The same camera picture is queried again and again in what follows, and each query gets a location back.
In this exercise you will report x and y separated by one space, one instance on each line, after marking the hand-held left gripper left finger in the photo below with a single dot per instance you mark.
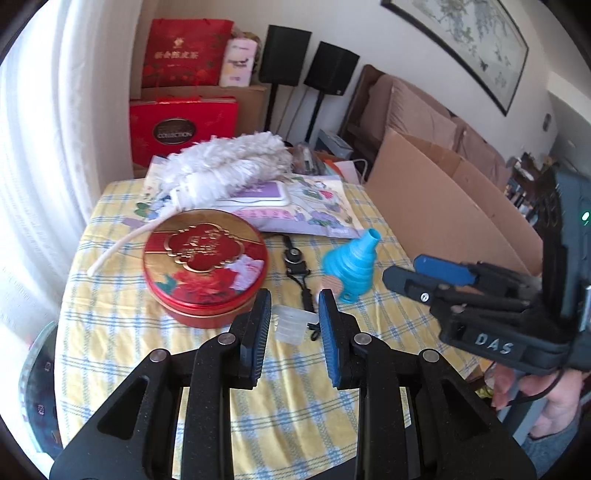
257 334

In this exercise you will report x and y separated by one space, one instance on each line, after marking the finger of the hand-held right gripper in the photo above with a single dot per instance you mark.
411 284
443 270

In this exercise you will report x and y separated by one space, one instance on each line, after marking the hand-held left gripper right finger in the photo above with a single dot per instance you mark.
330 339

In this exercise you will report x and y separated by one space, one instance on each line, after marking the small clear plastic piece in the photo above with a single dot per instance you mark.
291 323

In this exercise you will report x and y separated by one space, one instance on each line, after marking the blue collapsible funnel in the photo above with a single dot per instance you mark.
346 267

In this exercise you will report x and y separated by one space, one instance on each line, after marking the round red floral tin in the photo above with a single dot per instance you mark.
203 258

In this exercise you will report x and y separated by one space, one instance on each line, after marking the white fluffy duster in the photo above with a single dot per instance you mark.
221 166

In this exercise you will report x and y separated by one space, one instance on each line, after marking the person's right forearm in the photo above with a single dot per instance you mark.
549 457

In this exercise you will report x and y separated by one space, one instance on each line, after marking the person's right hand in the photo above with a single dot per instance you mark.
554 406

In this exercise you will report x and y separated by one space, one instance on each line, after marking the cluttered dark shelf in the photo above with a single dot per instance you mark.
526 184

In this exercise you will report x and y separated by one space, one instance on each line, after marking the purple wet wipes pack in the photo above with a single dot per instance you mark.
318 205

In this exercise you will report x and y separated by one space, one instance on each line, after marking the tan sofa cushion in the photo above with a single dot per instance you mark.
420 115
480 147

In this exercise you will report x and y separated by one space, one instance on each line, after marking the white box of clutter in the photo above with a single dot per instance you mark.
348 168

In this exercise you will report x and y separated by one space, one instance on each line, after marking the yellow checked tablecloth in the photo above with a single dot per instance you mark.
115 300

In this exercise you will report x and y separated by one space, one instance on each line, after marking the blue white carton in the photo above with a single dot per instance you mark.
334 141

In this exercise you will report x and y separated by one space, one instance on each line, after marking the brown wooden sofa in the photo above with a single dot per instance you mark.
369 101

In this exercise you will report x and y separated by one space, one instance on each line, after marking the black speaker stand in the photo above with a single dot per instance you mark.
316 115
270 110

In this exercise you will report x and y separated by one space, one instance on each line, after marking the red chocolate gift box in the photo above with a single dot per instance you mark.
184 129

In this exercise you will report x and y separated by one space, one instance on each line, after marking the brown cardboard storage box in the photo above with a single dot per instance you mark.
251 110

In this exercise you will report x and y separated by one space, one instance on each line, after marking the patterned round glass plate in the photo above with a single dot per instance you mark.
39 392

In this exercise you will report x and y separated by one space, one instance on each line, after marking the black speaker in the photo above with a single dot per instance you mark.
284 55
330 69

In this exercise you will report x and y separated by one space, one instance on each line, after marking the framed flower painting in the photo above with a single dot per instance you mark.
461 37

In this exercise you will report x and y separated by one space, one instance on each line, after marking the pink white tissue package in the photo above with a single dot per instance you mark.
238 62

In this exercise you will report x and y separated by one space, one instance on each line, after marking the white curtain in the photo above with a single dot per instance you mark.
55 138

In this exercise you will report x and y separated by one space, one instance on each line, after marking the red gift bag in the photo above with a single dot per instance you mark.
184 50

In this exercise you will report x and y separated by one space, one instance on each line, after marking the small round wall ornament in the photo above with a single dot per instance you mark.
546 121

